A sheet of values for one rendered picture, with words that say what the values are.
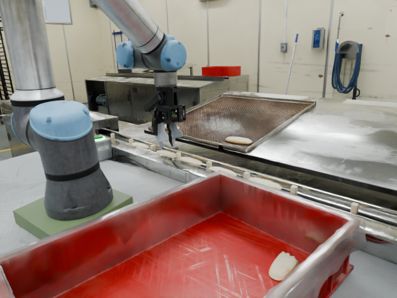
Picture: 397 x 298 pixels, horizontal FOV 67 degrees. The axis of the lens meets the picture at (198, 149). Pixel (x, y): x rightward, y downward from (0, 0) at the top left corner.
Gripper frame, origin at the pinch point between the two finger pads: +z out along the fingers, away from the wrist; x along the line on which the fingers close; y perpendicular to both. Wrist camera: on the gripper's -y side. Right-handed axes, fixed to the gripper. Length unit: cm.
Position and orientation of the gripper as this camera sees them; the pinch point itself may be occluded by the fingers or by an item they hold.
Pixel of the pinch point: (165, 143)
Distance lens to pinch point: 106.1
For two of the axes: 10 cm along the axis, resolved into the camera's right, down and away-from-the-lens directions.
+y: 7.2, 1.9, -6.7
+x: 6.9, -2.3, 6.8
